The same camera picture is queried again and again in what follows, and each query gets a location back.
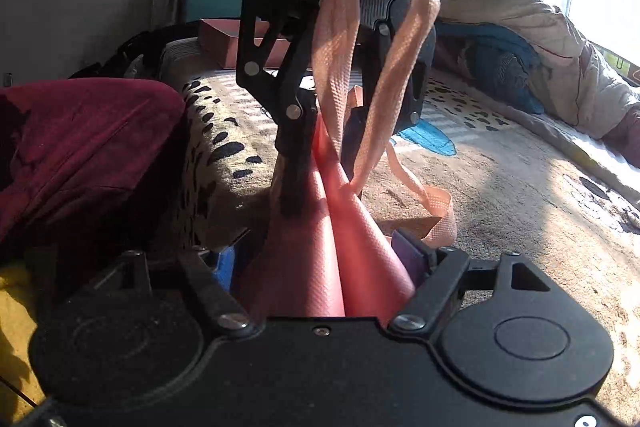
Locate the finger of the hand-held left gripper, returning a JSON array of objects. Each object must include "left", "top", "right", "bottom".
[
  {"left": 344, "top": 26, "right": 436, "bottom": 174},
  {"left": 236, "top": 4, "right": 321, "bottom": 215}
]

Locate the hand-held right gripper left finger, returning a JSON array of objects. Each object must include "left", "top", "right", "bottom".
[{"left": 87, "top": 242, "right": 253, "bottom": 339}]

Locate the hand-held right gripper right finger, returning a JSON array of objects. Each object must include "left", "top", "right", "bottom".
[{"left": 390, "top": 229, "right": 558, "bottom": 334}]

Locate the pink woven shopping bag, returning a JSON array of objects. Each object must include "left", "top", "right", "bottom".
[{"left": 235, "top": 0, "right": 458, "bottom": 320}]

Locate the black bag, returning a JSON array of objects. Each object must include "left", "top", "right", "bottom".
[{"left": 70, "top": 22, "right": 201, "bottom": 80}]

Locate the spotted plush blanket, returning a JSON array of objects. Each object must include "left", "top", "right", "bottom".
[{"left": 160, "top": 37, "right": 640, "bottom": 408}]

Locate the pink box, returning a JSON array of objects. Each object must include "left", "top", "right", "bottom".
[{"left": 197, "top": 18, "right": 296, "bottom": 70}]

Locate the dark blue cloth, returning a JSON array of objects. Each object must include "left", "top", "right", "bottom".
[{"left": 440, "top": 22, "right": 546, "bottom": 115}]

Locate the beige quilted duvet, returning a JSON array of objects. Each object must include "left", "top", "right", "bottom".
[{"left": 427, "top": 0, "right": 640, "bottom": 142}]

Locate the dark red cloth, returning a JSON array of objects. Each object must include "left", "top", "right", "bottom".
[{"left": 0, "top": 77, "right": 188, "bottom": 258}]

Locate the white patterned bedsheet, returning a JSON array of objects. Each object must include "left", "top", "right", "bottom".
[{"left": 520, "top": 107, "right": 640, "bottom": 202}]

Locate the yellow cloth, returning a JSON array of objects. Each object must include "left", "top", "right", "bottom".
[{"left": 0, "top": 257, "right": 51, "bottom": 423}]

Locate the purple quilted cloth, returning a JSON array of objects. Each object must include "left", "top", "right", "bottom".
[{"left": 600, "top": 107, "right": 640, "bottom": 152}]

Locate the colourful wall mat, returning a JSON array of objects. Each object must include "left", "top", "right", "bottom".
[{"left": 605, "top": 49, "right": 640, "bottom": 88}]

